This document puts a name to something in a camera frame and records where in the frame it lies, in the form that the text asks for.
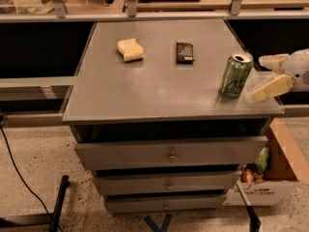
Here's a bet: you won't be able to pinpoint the bottom grey drawer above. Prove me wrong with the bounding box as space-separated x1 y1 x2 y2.
104 194 226 214

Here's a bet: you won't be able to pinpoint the green soda can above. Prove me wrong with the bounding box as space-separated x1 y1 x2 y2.
220 51 253 99

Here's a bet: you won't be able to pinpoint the black snack packet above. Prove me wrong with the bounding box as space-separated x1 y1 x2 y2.
176 43 194 63

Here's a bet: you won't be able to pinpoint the black handled tool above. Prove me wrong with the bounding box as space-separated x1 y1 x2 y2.
237 182 262 232

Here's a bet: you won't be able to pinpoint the green snack bag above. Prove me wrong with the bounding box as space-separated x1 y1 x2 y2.
254 146 270 173

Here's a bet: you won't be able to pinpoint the grey drawer cabinet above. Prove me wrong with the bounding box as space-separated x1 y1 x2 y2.
63 20 281 201

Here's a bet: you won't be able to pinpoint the black cable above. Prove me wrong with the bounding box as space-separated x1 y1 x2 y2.
0 113 64 232

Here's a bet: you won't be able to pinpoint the grey drawer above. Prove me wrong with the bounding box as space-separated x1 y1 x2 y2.
75 136 267 170
94 171 240 196
104 194 226 214

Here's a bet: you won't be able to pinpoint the yellow sponge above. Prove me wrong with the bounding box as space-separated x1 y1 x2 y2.
118 39 144 62

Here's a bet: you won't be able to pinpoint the metal shelf rail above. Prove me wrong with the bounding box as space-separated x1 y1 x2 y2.
0 0 309 23

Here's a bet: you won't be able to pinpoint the orange items in box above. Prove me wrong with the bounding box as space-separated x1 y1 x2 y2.
241 169 265 184

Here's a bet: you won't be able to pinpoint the middle grey drawer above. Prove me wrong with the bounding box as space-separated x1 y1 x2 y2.
94 171 240 196

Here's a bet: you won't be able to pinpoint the black metal stand leg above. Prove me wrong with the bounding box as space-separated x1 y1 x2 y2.
0 175 70 232

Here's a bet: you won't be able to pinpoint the cardboard box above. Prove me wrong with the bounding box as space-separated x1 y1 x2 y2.
222 118 309 207

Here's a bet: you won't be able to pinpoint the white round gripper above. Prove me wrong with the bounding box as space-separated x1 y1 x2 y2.
250 49 309 102

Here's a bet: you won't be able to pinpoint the top grey drawer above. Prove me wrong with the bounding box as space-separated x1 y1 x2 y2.
75 136 267 170

